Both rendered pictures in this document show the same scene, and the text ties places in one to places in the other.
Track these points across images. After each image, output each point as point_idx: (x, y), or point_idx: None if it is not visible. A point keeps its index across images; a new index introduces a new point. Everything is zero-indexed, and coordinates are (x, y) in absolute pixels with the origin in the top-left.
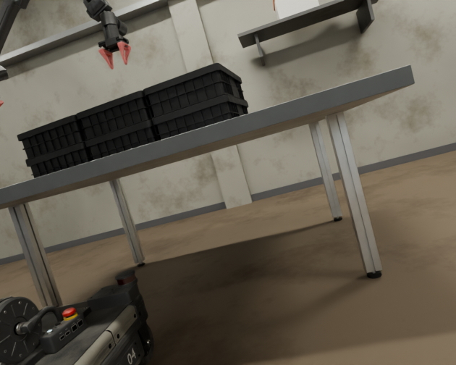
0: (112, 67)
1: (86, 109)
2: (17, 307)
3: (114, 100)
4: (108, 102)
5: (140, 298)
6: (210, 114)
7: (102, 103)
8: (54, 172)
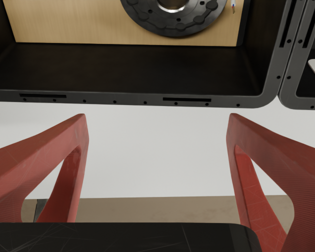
0: (83, 126)
1: (21, 102)
2: None
3: (150, 105)
4: (123, 104)
5: None
6: None
7: (96, 104)
8: (173, 196)
